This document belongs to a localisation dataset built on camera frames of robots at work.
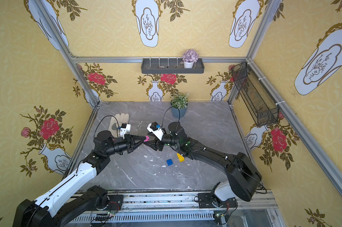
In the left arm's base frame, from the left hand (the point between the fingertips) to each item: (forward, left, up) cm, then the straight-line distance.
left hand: (147, 141), depth 71 cm
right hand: (+1, 0, -2) cm, 2 cm away
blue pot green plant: (+34, -19, -10) cm, 40 cm away
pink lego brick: (+1, 0, 0) cm, 1 cm away
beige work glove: (+29, +29, -23) cm, 47 cm away
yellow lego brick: (-1, -18, -22) cm, 28 cm away
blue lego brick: (-3, -11, -21) cm, 24 cm away
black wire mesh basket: (+22, -69, -1) cm, 73 cm away
